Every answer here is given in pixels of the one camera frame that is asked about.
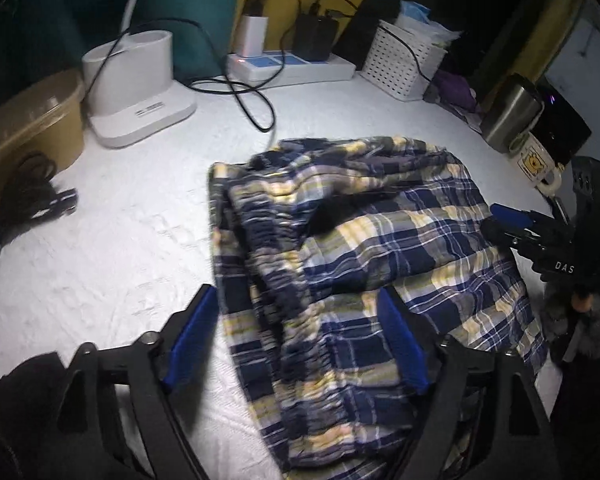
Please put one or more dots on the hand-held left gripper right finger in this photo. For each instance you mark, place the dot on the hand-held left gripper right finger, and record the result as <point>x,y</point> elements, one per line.
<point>402,345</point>

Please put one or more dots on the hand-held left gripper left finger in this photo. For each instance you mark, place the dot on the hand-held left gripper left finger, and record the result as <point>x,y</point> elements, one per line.
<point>195,335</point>

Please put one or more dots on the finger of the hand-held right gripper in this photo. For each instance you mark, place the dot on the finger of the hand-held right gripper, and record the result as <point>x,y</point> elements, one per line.
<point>510,215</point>
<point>502,235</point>

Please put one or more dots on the blue plaid pants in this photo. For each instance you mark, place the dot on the blue plaid pants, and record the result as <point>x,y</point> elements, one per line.
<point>360,240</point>

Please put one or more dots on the person's right hand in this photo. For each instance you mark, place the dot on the person's right hand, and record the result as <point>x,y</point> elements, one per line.
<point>580,301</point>

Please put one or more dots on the white cartoon print mug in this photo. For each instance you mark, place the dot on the white cartoon print mug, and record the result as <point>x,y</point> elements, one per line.
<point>535,162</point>

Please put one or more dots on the computer monitor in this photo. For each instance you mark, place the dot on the computer monitor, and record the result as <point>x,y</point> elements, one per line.
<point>562,127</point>

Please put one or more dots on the stainless steel thermos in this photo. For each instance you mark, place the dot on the stainless steel thermos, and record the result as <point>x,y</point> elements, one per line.
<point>510,112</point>

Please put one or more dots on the purple cloth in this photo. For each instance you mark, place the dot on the purple cloth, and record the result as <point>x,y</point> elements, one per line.
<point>455,90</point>

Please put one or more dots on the white perforated basket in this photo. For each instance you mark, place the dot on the white perforated basket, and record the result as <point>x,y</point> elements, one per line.
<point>400,62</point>

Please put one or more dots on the black cloth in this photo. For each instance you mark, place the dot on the black cloth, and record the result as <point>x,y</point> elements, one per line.
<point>15,410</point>

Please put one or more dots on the blue and white packets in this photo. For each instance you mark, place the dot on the blue and white packets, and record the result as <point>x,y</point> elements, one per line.
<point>425,20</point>

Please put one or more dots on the white power strip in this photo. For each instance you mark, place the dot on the white power strip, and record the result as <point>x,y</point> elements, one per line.
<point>325,67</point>

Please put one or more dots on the white desk lamp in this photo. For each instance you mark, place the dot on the white desk lamp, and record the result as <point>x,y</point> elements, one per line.
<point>130,95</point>

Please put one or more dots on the tan plastic bin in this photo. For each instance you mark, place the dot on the tan plastic bin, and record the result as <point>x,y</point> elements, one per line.
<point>35,130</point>

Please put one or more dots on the black charger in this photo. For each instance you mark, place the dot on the black charger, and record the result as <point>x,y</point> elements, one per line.
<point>315,37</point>

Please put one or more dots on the white charger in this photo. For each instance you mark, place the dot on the white charger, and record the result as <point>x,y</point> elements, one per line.
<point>252,35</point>

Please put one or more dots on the teal curtain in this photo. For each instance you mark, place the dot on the teal curtain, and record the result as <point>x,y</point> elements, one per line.
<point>195,0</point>

